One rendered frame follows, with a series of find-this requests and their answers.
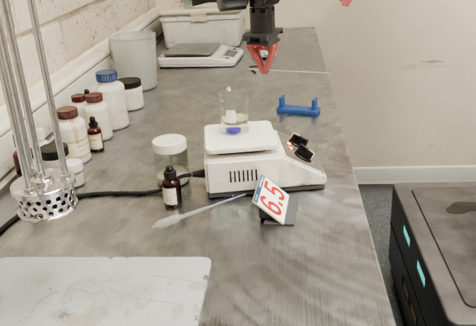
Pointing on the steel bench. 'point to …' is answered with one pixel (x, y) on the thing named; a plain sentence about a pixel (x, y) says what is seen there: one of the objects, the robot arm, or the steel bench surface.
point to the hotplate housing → (211, 174)
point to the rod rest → (298, 108)
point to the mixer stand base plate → (103, 290)
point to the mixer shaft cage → (22, 193)
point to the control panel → (295, 150)
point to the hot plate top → (225, 144)
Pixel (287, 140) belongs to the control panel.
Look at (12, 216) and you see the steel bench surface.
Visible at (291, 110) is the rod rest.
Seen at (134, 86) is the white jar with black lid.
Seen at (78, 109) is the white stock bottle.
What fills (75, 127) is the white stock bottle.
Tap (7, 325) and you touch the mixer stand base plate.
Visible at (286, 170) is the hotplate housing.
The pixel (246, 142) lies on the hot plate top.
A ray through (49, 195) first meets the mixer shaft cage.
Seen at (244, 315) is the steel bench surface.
